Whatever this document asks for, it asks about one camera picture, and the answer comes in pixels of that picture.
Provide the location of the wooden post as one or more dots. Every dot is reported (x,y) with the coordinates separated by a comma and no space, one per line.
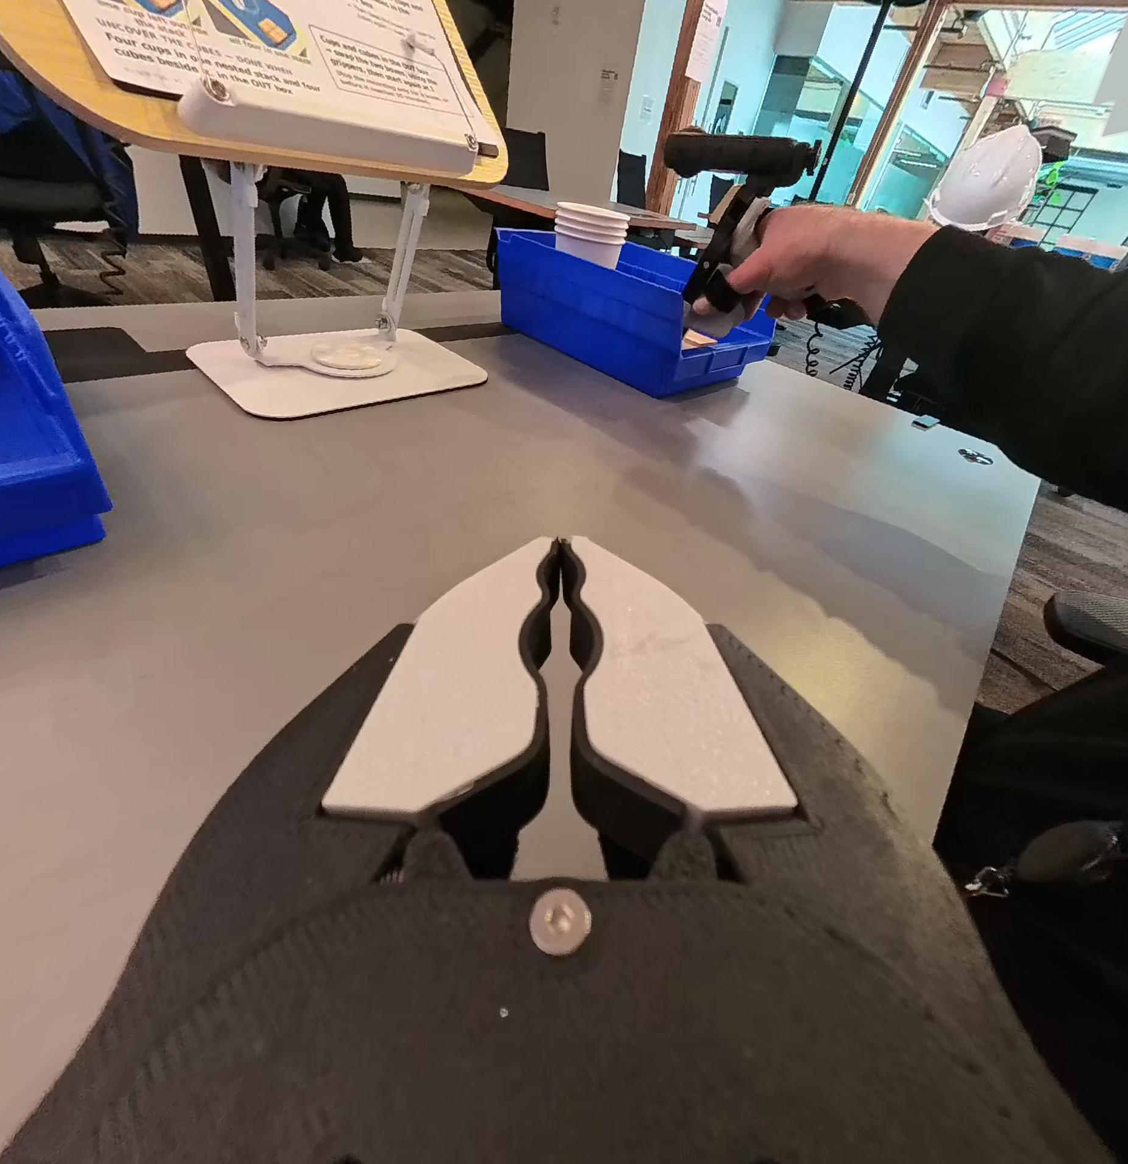
(677,108)

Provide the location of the small black clip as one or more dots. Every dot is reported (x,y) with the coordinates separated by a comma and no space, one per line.
(975,456)

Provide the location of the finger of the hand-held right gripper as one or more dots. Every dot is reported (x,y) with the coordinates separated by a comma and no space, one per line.
(723,320)

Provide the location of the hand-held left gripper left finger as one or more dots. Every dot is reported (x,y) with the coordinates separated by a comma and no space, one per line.
(436,718)

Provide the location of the person's black clothing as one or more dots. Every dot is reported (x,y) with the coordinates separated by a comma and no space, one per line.
(1054,772)

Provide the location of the blue plastic bin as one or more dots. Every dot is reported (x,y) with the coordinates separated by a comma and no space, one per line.
(573,308)
(27,472)

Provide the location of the black office chair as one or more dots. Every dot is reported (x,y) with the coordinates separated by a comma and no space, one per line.
(36,195)

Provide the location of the brown top table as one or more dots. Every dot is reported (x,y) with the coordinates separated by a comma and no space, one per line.
(527,201)

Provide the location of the black standing desk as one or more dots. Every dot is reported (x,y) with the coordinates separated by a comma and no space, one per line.
(209,236)

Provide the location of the wooden cube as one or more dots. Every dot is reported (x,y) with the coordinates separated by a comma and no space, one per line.
(700,342)

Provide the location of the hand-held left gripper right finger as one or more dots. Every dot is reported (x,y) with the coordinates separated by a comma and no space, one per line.
(682,718)

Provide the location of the blue jacket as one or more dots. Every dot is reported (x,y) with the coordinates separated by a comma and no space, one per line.
(109,181)

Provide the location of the person's right forearm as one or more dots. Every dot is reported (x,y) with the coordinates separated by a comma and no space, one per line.
(1028,346)

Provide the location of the instruction sheet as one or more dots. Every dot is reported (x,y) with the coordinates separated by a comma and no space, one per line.
(364,55)

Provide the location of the white hard hat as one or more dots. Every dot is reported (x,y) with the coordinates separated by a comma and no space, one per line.
(986,181)

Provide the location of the black chair back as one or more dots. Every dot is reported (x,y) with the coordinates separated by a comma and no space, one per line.
(527,159)

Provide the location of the person's right hand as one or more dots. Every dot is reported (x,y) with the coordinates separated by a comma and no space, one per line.
(828,254)

